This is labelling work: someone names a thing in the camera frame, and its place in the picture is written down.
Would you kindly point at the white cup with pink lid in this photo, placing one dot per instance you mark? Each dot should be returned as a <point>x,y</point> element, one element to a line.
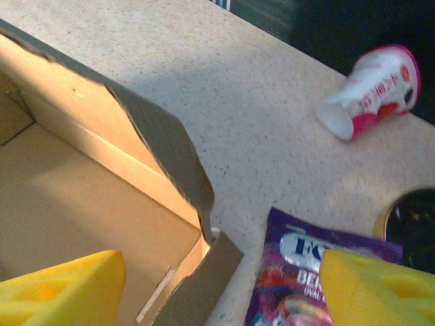
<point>374,91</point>

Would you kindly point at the purple candy bag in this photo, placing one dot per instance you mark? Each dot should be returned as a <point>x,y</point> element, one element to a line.
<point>289,271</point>

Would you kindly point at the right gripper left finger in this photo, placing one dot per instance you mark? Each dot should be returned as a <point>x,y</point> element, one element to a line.
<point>68,292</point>

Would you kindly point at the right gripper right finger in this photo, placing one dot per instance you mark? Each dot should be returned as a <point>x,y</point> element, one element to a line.
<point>370,292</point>

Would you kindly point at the brown cardboard box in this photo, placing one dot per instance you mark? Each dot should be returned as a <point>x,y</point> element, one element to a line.
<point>102,210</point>

